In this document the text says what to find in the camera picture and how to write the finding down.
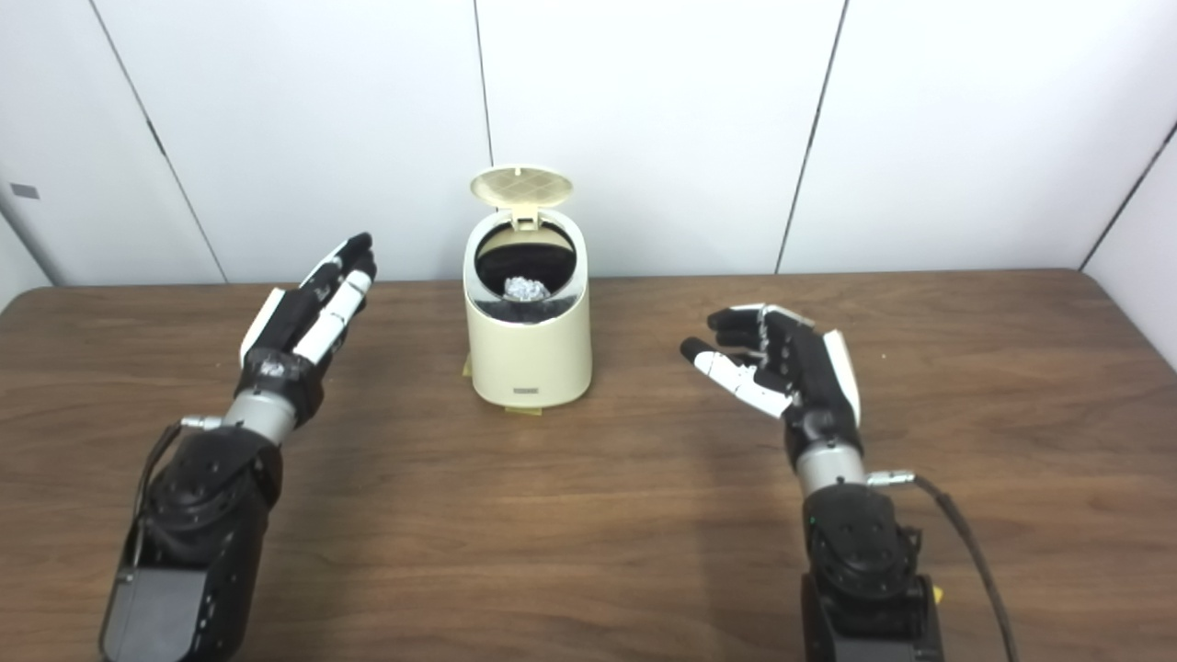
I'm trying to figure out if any cream round bin lid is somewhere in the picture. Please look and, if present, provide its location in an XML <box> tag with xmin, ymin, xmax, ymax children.
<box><xmin>470</xmin><ymin>165</ymin><xmax>575</xmax><ymax>226</ymax></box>

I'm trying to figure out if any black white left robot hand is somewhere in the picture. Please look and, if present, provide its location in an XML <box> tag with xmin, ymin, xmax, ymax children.
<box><xmin>239</xmin><ymin>232</ymin><xmax>378</xmax><ymax>415</ymax></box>

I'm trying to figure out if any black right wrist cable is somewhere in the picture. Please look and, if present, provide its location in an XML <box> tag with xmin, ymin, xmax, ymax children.
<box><xmin>866</xmin><ymin>470</ymin><xmax>1020</xmax><ymax>662</ymax></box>

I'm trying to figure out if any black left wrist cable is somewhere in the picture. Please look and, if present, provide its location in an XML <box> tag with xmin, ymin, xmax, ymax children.
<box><xmin>133</xmin><ymin>416</ymin><xmax>226</xmax><ymax>553</ymax></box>

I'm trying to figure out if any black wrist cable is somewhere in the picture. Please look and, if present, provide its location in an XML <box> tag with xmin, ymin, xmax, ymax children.
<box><xmin>866</xmin><ymin>470</ymin><xmax>1020</xmax><ymax>662</ymax></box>
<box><xmin>133</xmin><ymin>416</ymin><xmax>226</xmax><ymax>553</ymax></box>

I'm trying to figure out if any cream-colored bin body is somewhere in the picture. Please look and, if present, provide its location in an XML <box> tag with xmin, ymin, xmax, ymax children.
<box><xmin>463</xmin><ymin>208</ymin><xmax>593</xmax><ymax>409</ymax></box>

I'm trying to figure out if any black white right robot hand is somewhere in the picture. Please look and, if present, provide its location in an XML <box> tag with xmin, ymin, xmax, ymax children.
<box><xmin>680</xmin><ymin>304</ymin><xmax>863</xmax><ymax>451</ymax></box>

